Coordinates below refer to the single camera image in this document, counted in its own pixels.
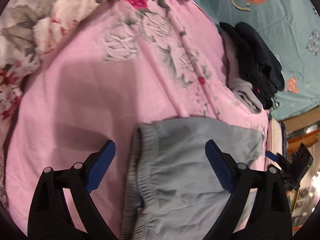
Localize pink floral bed sheet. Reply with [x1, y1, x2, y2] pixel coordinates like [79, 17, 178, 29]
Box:
[8, 0, 268, 238]

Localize grey-green fleece pants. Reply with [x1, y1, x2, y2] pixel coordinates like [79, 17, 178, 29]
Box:
[120, 117, 264, 239]

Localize cream quilted pillow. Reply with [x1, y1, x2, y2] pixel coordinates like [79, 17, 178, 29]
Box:
[266, 118, 287, 157]

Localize folded grey pants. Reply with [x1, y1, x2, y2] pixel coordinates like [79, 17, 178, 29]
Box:
[219, 28, 263, 114]

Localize teal heart-print sheet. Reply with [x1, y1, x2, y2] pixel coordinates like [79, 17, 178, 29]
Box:
[194, 0, 319, 120]

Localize folded black pants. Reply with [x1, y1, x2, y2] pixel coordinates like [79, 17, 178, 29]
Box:
[220, 22, 285, 110]

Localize red floral pillow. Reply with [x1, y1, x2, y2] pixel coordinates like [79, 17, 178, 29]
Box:
[0, 0, 141, 205]

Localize wooden display cabinet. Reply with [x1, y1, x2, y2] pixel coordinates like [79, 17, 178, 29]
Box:
[283, 106, 319, 232]

